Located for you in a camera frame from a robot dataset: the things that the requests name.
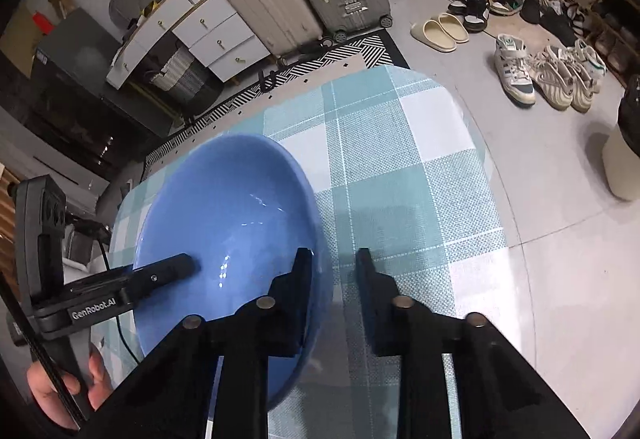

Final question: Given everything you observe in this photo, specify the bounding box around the thin black cable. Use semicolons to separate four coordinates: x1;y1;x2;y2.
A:
97;239;143;365

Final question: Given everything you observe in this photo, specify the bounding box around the group of loose shoes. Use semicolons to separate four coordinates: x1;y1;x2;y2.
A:
447;0;608;112

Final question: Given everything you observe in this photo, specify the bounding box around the black ribbed cable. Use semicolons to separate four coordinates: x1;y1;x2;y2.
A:
0;269;88;427

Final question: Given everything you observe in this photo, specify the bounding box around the cream trash bin black bag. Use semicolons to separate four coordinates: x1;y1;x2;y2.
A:
601;74;640;201

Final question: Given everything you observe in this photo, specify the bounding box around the blue bowl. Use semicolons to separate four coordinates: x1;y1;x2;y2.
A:
134;134;333;412

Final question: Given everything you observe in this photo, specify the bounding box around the black refrigerator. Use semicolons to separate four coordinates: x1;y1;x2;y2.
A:
30;9;186;140

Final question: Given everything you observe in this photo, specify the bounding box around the red paper item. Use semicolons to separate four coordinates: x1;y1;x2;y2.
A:
31;10;53;36

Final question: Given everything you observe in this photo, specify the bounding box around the tall dark cabinet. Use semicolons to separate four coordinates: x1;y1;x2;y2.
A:
0;64;146;180

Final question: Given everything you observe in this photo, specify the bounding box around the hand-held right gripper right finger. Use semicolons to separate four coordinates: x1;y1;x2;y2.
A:
355;247;593;439

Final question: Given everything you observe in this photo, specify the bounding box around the beige slide sandal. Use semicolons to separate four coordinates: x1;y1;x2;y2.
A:
411;19;458;52
437;13;471;44

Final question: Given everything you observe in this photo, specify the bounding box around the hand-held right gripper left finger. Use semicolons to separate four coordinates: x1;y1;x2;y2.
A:
102;246;316;439

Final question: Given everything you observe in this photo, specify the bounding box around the large cardboard panel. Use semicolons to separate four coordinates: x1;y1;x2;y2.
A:
2;2;36;55

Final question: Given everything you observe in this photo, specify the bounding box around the woven basket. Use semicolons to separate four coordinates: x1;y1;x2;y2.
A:
145;46;223;105

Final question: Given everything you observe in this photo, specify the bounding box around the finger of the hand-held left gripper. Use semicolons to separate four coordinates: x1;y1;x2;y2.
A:
127;252;201;303

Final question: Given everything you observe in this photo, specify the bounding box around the white drawer desk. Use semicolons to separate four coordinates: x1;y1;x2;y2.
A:
105;0;273;90

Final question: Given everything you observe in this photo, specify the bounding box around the person's left hand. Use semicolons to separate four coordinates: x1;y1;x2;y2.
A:
27;351;119;429

